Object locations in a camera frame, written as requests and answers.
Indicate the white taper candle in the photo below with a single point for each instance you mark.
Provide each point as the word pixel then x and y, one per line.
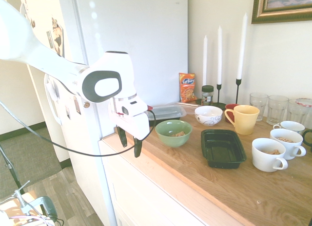
pixel 205 60
pixel 219 55
pixel 241 45

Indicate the spice jar with dark lid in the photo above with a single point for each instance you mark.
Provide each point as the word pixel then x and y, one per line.
pixel 207 95

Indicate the green ceramic bowl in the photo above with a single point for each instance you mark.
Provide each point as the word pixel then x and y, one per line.
pixel 170 140

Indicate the white drawer cabinet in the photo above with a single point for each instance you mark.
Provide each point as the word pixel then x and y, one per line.
pixel 146 199

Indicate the robot mounting table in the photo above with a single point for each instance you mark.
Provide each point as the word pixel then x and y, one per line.
pixel 14 209

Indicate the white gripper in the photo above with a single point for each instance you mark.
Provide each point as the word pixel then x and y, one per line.
pixel 136 125

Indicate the small white patterned mug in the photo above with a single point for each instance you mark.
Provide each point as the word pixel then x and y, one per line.
pixel 292 126

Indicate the cereal pieces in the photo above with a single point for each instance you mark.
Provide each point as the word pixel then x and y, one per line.
pixel 271 152
pixel 178 134
pixel 285 139

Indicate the open black plastic tray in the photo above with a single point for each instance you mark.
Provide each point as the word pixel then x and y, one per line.
pixel 223 150

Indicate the gold framed picture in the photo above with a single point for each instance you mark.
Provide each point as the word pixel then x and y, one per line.
pixel 258 16

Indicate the large printed photo magnet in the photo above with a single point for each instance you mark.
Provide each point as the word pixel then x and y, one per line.
pixel 58 38

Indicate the dark green mug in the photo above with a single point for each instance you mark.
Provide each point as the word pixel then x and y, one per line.
pixel 307 138

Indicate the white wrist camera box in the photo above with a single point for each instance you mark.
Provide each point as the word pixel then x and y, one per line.
pixel 134 106

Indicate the white bowl with swirl pattern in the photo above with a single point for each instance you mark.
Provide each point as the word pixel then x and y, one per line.
pixel 208 116

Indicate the small photo magnet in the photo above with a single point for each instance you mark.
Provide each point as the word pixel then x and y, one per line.
pixel 77 104
pixel 68 112

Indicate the black camera stand pole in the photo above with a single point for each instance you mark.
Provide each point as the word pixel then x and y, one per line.
pixel 12 170

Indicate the white ceramic cup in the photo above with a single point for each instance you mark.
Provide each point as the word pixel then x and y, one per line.
pixel 290 149
pixel 265 162

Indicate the orange snack bag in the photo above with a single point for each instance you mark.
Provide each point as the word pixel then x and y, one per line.
pixel 187 88

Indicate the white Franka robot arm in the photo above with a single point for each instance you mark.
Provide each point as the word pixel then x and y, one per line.
pixel 24 41

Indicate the black tray with clear lid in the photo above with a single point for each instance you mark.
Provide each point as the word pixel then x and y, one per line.
pixel 168 112

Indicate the glass jar red checkered lid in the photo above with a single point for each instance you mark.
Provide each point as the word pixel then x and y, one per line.
pixel 306 102

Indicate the clear drinking glass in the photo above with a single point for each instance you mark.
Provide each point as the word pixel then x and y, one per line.
pixel 259 105
pixel 295 112
pixel 277 110

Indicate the metal screw clamp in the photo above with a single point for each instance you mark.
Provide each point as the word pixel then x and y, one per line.
pixel 46 205

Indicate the yellow ceramic mug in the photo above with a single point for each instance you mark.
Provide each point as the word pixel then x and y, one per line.
pixel 246 121

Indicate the red ceramic mug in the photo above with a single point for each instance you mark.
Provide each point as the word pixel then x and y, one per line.
pixel 230 106

